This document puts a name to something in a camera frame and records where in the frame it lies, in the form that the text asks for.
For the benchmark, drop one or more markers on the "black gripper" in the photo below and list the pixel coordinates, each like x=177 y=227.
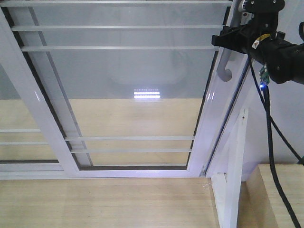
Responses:
x=264 y=21

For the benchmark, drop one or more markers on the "grey door handle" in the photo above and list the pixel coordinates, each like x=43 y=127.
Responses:
x=233 y=20

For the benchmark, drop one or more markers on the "white sliding glass door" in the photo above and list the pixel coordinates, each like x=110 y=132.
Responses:
x=125 y=80

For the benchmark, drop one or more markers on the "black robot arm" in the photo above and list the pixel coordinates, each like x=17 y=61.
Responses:
x=260 y=39

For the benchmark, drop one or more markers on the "green circuit board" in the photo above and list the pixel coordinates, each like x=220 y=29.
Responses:
x=264 y=76

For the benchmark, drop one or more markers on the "white wooden support brace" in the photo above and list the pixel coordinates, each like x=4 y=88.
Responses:
x=226 y=186

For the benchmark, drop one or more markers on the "light wooden box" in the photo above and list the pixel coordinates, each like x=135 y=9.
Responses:
x=260 y=205

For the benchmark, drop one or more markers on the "white fixed glass panel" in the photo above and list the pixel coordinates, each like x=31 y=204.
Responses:
x=31 y=143

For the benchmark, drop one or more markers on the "white door frame post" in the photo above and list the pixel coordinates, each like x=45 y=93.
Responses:
x=224 y=101

